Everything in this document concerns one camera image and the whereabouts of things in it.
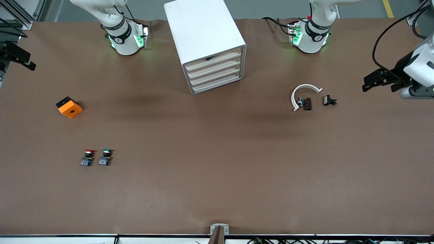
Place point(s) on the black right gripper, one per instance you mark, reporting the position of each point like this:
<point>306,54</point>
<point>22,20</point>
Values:
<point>9,51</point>

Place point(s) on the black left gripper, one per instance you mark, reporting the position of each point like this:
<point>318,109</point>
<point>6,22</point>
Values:
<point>401,66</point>

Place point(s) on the red push button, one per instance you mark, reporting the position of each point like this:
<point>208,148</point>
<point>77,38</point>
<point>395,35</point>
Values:
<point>87,159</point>

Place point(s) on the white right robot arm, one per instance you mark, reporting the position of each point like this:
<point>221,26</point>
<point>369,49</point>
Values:
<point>122,40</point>

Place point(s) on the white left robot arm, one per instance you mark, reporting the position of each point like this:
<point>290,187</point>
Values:
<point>312,40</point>

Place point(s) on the green push button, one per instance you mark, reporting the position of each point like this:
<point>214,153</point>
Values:
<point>105,159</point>

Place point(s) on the white drawer cabinet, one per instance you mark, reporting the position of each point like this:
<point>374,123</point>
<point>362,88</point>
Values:
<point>200,30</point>

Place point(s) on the orange box with hole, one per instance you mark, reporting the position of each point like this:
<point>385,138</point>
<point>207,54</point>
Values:
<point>71,110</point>

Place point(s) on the white curved pipe clamp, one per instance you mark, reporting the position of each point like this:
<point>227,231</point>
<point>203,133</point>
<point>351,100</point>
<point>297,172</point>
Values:
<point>306,85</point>

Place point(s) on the brown cylindrical capacitor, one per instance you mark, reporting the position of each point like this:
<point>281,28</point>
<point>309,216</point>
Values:
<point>308,104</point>

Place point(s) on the white base connector box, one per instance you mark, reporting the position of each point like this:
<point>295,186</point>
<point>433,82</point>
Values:
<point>294,34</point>
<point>141,35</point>

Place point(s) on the brown table mat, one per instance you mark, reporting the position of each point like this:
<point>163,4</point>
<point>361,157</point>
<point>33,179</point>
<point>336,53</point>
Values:
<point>217,169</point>

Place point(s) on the aluminium frame profile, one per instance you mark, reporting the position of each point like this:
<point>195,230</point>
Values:
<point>27,23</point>
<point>411,21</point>

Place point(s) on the black square push switch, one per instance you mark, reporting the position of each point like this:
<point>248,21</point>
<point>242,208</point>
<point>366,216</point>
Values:
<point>327,100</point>

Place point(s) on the grey metal bracket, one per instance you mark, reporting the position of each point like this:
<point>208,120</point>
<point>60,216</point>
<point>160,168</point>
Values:
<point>226,230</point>

